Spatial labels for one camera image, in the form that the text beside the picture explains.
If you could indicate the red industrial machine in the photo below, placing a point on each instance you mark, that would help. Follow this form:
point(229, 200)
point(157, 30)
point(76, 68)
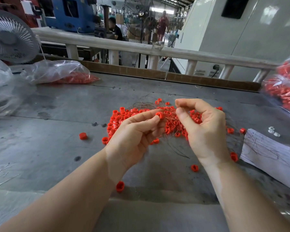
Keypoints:
point(10, 7)

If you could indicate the small clear plastic piece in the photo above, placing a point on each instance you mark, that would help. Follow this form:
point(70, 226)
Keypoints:
point(277, 134)
point(271, 129)

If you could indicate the blue industrial machine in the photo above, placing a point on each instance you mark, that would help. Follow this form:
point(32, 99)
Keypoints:
point(80, 17)

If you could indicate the large clear bag red pieces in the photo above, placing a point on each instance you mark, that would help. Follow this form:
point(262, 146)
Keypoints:
point(284, 87)

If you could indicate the person's left hand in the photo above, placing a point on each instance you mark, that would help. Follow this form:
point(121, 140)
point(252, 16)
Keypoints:
point(128, 142)

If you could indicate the white metal railing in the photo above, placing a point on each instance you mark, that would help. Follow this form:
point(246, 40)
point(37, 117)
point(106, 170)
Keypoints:
point(115, 42)

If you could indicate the crumpled clear plastic bag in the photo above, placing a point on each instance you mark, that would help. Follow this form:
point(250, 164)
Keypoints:
point(0, 88)

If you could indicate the pile of red plastic rings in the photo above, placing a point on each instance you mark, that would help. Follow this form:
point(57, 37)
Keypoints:
point(179, 123)

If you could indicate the person's right hand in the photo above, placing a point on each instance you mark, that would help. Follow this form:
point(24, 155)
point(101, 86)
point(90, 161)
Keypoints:
point(208, 135)

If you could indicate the black pedestal fan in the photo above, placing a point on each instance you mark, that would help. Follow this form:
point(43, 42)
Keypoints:
point(150, 22)

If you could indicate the clear bag with red pieces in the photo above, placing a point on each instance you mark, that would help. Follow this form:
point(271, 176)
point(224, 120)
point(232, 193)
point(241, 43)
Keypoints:
point(58, 72)

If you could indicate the white paper sheet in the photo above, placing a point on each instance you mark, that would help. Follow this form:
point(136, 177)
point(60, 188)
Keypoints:
point(272, 160)

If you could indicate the brown wooden board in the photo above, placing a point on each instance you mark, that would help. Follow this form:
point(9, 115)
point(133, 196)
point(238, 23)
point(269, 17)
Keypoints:
point(139, 71)

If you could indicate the white desk fan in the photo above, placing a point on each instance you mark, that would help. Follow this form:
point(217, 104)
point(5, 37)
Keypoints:
point(11, 37)

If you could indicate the person's right forearm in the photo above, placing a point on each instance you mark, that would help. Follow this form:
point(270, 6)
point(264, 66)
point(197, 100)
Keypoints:
point(251, 196)

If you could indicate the large grey machine cabinet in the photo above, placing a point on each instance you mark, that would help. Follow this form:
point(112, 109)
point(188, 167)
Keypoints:
point(266, 31)

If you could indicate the person's left forearm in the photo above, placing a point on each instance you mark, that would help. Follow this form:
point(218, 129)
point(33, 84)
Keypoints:
point(58, 201)

